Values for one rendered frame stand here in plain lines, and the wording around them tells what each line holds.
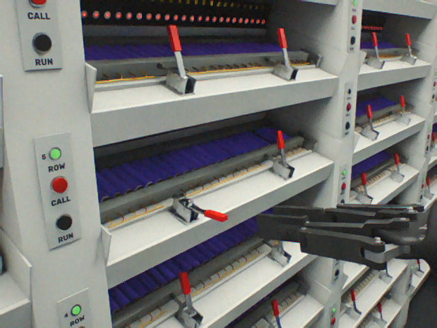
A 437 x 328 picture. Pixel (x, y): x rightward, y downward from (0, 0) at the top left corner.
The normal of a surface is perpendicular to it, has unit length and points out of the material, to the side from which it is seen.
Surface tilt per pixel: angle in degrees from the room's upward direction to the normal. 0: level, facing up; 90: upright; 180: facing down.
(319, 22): 90
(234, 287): 19
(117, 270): 109
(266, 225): 90
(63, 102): 90
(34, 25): 90
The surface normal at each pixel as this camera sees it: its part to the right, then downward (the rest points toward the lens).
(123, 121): 0.71, 0.48
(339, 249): -0.73, 0.22
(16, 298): 0.23, -0.85
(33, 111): 0.75, 0.17
